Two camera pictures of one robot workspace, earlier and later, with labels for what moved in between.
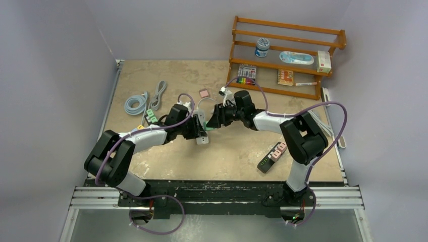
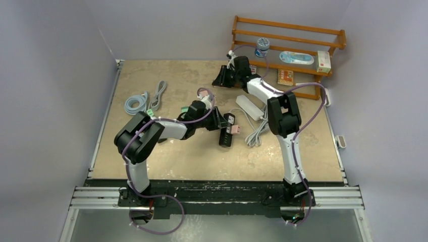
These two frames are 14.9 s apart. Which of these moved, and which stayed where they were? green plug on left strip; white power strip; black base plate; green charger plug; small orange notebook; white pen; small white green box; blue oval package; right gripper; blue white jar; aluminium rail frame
Moved: green charger plug; white power strip; right gripper
Stayed: white pen; small white green box; aluminium rail frame; green plug on left strip; blue white jar; black base plate; blue oval package; small orange notebook
